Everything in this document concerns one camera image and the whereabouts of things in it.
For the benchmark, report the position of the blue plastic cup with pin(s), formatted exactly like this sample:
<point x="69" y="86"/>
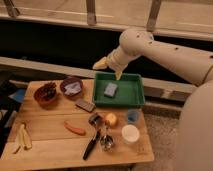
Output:
<point x="132" y="116"/>

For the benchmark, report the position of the blue object beside table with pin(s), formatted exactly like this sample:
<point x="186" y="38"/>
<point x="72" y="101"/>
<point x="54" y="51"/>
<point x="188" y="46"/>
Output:
<point x="19" y="95"/>

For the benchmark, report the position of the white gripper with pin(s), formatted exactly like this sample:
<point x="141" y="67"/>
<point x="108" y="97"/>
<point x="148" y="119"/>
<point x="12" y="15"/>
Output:
<point x="117" y="60"/>

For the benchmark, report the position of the blue sponge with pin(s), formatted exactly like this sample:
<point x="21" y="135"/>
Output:
<point x="110" y="90"/>

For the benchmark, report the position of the wooden table board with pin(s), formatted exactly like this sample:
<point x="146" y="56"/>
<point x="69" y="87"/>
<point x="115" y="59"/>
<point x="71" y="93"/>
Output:
<point x="53" y="146"/>

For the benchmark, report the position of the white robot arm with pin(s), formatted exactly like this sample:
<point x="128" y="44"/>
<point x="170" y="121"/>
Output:
<point x="194" y="149"/>

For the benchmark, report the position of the light blue towel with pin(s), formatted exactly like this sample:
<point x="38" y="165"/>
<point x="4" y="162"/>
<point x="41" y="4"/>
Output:
<point x="72" y="88"/>

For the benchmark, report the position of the orange bowl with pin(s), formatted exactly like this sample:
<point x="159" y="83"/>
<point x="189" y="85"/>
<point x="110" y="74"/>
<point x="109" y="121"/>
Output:
<point x="38" y="98"/>

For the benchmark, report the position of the purple bowl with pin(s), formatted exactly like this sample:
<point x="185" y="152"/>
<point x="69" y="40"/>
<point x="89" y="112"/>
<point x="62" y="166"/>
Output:
<point x="70" y="80"/>

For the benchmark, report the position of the dark grapes bunch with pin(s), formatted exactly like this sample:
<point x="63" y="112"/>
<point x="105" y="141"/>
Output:
<point x="48" y="90"/>

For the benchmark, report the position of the orange carrot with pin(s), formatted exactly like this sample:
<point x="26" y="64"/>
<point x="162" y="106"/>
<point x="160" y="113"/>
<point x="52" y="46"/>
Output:
<point x="75" y="130"/>

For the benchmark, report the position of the white plastic cup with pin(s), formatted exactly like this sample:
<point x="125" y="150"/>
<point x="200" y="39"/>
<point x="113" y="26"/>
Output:
<point x="130" y="134"/>

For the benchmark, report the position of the green plastic tray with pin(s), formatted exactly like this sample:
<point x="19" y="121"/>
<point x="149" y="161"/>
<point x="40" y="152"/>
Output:
<point x="130" y="93"/>

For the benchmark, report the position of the metal spoon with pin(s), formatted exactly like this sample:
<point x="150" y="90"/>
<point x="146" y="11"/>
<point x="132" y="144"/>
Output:
<point x="106" y="140"/>

